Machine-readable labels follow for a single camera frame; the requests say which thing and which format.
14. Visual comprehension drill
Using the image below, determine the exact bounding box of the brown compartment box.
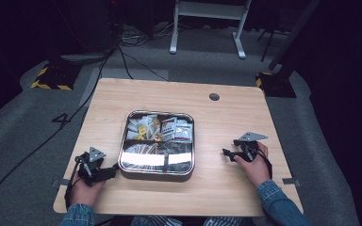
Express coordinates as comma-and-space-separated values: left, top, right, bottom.
117, 109, 196, 183

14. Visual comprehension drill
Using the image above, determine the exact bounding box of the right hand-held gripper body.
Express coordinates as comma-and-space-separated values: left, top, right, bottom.
232, 131, 269, 164

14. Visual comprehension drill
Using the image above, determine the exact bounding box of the long black floor cable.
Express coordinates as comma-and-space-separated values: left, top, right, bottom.
0, 46, 116, 218

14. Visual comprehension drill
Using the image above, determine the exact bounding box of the clear box lid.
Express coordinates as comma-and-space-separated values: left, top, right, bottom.
118, 109, 196, 176

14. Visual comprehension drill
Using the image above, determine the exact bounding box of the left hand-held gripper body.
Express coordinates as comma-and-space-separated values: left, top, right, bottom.
74, 146, 107, 186

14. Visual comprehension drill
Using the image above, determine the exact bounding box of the black slanted post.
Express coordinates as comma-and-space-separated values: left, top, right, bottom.
267, 0, 321, 72

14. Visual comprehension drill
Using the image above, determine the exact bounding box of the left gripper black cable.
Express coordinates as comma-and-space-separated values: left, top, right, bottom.
64, 155, 84, 211

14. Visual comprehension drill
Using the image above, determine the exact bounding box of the person's left hand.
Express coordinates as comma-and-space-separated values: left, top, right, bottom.
70, 170, 107, 207

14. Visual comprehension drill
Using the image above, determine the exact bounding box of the pile of yellow label teabags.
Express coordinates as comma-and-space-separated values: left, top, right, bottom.
125, 114, 162, 141

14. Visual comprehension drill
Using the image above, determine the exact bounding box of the black yellow striped base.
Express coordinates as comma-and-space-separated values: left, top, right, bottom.
255, 71, 297, 99
30, 64, 80, 91

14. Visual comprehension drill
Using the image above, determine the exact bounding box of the thin black floor cable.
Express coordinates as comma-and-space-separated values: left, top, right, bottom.
117, 43, 170, 82

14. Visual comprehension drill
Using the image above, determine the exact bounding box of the person's striped clothing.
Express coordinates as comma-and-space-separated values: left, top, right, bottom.
131, 215, 255, 226

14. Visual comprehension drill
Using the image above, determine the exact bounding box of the pile of dark packets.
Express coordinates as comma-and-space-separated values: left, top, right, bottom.
161, 142, 193, 156

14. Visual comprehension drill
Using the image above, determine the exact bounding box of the white metal stand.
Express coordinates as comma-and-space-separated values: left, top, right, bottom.
169, 0, 253, 60

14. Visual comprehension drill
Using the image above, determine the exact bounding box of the person's right hand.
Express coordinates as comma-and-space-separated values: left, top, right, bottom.
234, 141, 272, 188

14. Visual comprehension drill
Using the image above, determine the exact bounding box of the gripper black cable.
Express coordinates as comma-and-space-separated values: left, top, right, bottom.
64, 155, 84, 211
255, 145, 273, 181

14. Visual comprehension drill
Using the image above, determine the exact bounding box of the stack of white brown sachets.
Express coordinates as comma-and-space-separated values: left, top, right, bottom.
123, 143, 159, 156

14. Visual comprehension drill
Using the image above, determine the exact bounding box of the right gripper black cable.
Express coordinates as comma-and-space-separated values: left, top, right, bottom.
255, 145, 273, 181

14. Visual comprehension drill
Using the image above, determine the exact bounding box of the bundle of floor cables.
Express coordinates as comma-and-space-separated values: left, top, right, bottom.
119, 22, 178, 48

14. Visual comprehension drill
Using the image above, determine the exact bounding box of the pile of red label packets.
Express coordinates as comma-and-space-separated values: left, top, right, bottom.
159, 116, 193, 144

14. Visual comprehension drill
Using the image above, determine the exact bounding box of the grey table bracket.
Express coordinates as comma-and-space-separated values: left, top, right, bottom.
282, 177, 302, 186
51, 178, 71, 188

